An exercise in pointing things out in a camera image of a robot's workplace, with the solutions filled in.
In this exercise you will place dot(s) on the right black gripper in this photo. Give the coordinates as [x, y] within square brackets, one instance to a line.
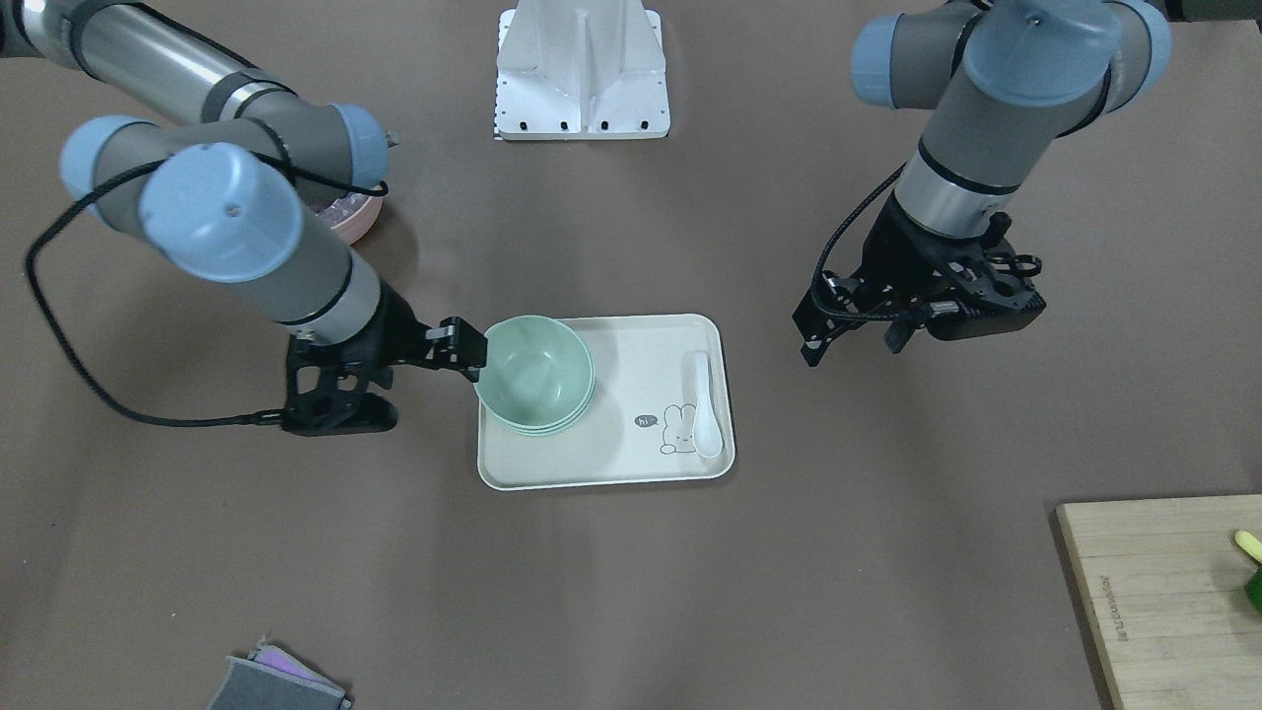
[396, 329]

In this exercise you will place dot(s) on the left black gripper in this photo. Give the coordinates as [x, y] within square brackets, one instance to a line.
[899, 248]

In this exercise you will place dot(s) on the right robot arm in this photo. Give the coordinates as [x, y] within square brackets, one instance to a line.
[231, 192]

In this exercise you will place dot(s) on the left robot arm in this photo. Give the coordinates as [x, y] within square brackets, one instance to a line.
[1002, 81]

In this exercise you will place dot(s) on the green bowl on tray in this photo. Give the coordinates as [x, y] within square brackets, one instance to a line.
[552, 428]

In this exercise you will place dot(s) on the pink bowl with ice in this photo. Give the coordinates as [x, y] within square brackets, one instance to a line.
[351, 217]

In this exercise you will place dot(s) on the white ceramic spoon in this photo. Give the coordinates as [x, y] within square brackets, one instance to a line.
[707, 434]

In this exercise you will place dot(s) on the cream rabbit tray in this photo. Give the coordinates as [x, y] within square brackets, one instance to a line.
[638, 426]

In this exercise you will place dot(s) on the grey folded cloth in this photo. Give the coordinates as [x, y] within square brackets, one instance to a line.
[271, 677]

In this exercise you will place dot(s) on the wooden cutting board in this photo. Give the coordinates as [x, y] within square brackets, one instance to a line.
[1162, 584]

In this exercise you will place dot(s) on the yellow lemon piece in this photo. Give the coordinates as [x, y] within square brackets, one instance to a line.
[1249, 544]

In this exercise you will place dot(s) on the green lime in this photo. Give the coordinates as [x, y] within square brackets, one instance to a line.
[1253, 590]

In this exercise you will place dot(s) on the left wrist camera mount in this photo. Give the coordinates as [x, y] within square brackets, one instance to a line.
[986, 286]

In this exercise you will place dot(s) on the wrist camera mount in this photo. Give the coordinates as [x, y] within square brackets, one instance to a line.
[328, 388]
[986, 286]

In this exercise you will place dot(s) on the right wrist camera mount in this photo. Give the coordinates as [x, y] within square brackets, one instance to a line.
[328, 388]

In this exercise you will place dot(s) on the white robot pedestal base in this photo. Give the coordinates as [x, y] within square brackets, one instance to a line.
[580, 70]

